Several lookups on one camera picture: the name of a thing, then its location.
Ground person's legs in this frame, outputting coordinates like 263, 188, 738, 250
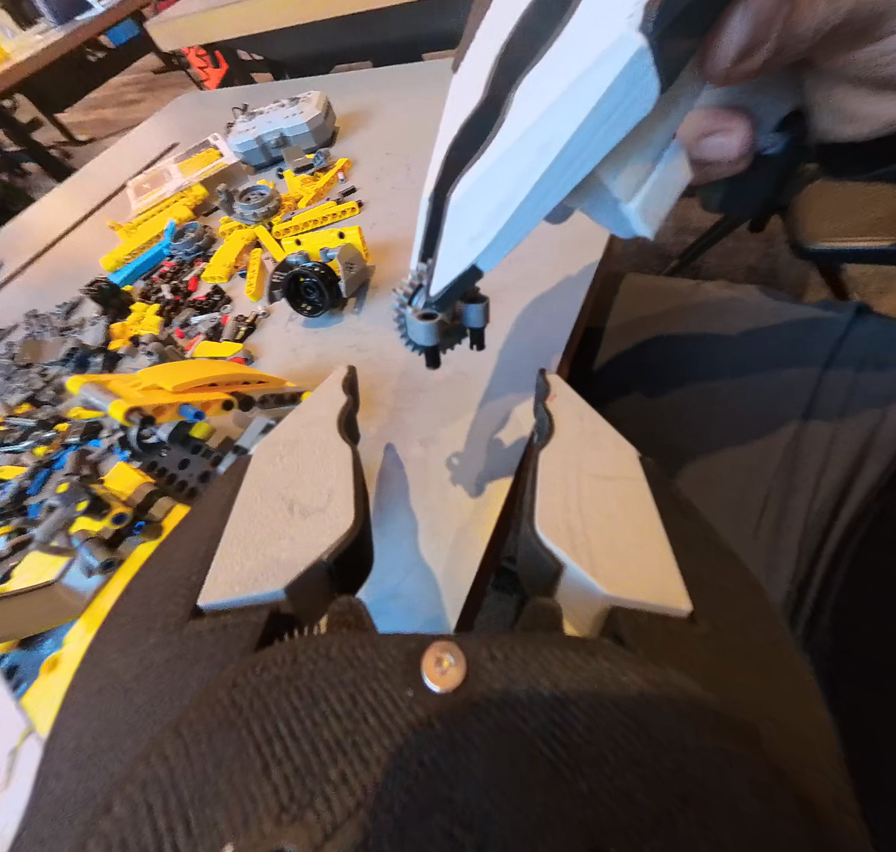
563, 271, 896, 657

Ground office chair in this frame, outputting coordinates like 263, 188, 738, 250
661, 159, 896, 303

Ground wooden table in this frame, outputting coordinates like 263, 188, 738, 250
0, 0, 186, 160

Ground grey gear brick assembly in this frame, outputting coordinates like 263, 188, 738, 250
391, 264, 491, 371

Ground grey wheel hub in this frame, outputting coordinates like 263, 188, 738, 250
217, 183, 281, 226

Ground clear plastic packet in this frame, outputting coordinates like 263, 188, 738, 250
126, 134, 239, 209

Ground orange red object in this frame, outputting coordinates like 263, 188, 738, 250
178, 47, 232, 91

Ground pile of toy bricks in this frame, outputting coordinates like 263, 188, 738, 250
0, 152, 372, 587

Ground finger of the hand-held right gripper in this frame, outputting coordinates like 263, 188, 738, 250
410, 0, 595, 272
426, 0, 695, 307

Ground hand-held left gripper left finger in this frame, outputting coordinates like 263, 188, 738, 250
196, 364, 377, 608

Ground grey battery box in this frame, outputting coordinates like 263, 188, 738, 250
225, 91, 338, 167

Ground grey desk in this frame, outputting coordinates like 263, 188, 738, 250
0, 61, 610, 636

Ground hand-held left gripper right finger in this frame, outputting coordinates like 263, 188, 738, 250
503, 367, 695, 637

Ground yellow curved panel model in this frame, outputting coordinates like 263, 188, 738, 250
66, 358, 312, 447

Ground yellow model with black wheel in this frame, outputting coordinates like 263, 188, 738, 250
269, 246, 375, 321

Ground person's right hand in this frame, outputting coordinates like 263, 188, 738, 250
675, 0, 896, 184

